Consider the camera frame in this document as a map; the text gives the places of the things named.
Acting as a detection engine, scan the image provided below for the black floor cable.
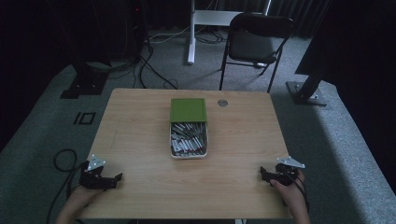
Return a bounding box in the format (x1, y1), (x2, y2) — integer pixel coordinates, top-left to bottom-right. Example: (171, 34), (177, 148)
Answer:
(133, 43), (179, 91)

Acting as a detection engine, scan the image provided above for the person's right hand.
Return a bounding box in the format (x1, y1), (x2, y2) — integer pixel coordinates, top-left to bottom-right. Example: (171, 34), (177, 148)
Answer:
(269, 169), (308, 210)

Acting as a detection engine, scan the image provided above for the dark computer tower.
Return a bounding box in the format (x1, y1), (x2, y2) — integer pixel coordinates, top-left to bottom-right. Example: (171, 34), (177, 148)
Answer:
(122, 0), (149, 60)

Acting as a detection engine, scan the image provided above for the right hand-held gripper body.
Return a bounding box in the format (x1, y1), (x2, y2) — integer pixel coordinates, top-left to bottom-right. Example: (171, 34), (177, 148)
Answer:
(268, 156), (306, 188)

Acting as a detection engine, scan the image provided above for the white open box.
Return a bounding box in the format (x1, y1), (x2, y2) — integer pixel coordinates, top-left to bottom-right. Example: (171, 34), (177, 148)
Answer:
(168, 120), (209, 161)

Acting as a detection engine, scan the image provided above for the black folding chair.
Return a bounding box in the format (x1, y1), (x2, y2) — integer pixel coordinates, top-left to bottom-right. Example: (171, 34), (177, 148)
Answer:
(219, 11), (295, 94)

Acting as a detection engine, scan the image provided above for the white desk frame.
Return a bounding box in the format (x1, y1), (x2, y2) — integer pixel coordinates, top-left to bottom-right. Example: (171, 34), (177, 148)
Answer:
(186, 0), (273, 65)

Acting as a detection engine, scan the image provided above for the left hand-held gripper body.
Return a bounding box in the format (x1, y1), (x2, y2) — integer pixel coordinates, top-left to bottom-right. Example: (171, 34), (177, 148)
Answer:
(78, 154), (110, 190)

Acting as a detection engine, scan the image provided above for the green box lid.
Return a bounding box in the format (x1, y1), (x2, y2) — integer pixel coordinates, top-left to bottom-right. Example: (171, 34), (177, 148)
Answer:
(169, 97), (208, 124)

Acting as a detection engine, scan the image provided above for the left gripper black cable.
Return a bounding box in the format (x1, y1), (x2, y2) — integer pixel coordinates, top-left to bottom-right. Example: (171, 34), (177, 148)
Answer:
(45, 148), (90, 224)

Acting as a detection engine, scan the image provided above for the pile of grey white pens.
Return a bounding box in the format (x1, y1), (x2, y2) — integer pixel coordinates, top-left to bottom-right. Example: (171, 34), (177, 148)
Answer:
(171, 121), (207, 156)

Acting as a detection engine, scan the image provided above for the white floor cable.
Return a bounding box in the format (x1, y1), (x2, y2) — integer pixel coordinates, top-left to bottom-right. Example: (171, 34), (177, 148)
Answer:
(148, 24), (192, 45)

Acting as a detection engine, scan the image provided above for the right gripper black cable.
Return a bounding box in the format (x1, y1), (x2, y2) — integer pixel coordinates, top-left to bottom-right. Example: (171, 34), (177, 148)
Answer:
(288, 170), (311, 213)

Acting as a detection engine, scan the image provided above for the black metal stand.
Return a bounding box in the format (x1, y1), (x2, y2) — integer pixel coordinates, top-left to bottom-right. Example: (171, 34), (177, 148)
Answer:
(285, 46), (332, 107)
(59, 60), (110, 100)

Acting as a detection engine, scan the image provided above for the person's left hand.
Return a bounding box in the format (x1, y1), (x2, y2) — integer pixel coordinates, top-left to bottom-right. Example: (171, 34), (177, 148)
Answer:
(65, 185), (105, 212)

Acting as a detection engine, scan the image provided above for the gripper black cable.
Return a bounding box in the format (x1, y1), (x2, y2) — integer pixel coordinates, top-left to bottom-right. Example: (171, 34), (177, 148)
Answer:
(288, 170), (311, 213)
(45, 148), (90, 224)

